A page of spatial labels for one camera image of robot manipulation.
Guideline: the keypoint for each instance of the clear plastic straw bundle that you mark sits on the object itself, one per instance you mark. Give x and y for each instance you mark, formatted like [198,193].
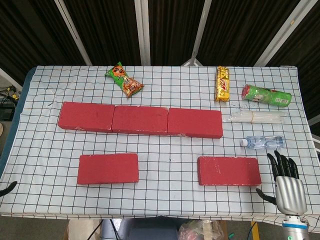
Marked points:
[252,117]

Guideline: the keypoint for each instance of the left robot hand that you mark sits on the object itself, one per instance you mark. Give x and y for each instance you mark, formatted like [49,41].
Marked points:
[7,189]

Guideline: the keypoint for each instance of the green chip can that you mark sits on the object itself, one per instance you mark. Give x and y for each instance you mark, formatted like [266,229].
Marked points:
[267,95]

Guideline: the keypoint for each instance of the grey robot torso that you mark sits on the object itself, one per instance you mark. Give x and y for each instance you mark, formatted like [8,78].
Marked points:
[145,231]

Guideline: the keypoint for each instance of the clear plastic water bottle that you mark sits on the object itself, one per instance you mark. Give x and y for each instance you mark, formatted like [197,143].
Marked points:
[265,142]

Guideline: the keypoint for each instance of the white metal frame post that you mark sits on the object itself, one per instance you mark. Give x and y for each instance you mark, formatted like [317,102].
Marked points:
[201,30]
[75,35]
[142,32]
[280,35]

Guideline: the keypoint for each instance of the green snack bag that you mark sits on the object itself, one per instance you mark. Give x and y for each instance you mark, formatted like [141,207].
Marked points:
[126,82]

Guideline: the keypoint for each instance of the white checkered tablecloth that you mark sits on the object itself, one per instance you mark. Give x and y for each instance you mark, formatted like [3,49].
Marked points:
[162,195]

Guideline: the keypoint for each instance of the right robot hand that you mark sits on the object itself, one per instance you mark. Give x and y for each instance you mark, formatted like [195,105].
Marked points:
[291,192]

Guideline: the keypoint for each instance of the yellow biscuit pack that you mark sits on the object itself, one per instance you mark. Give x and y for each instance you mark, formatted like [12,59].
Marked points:
[222,83]

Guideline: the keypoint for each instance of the crumpled clear plastic bag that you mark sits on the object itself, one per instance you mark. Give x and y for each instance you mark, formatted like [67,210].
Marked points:
[200,231]

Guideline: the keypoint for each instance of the red brick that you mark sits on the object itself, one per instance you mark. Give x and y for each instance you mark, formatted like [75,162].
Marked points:
[107,168]
[195,122]
[228,171]
[85,116]
[140,120]

